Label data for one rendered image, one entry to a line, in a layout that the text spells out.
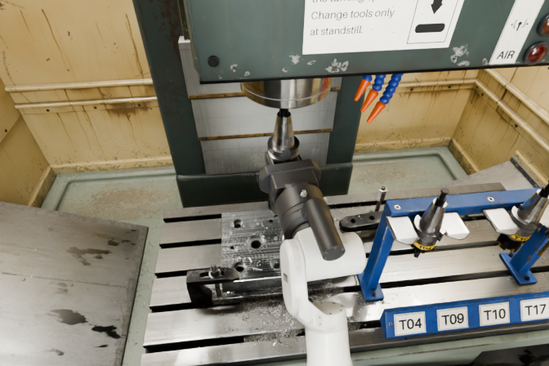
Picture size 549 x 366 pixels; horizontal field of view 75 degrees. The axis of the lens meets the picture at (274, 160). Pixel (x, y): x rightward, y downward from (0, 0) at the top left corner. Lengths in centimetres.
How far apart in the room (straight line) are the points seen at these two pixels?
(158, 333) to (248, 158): 63
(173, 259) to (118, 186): 82
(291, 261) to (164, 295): 60
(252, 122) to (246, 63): 82
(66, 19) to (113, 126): 48
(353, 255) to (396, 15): 34
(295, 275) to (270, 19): 35
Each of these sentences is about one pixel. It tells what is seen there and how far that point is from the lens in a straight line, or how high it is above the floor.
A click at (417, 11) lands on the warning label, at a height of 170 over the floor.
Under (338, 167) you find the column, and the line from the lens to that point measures 142.
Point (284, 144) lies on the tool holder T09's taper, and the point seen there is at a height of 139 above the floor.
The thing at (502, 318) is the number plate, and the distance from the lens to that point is 114.
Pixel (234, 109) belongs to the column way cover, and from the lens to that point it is 116.
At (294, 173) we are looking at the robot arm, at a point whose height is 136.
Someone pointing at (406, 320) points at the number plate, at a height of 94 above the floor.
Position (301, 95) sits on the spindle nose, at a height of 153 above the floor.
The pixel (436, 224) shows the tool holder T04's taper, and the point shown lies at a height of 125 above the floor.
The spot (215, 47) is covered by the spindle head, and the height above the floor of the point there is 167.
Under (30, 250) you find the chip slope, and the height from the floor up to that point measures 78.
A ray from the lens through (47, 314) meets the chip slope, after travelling 139.
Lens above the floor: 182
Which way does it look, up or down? 41 degrees down
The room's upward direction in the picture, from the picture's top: straight up
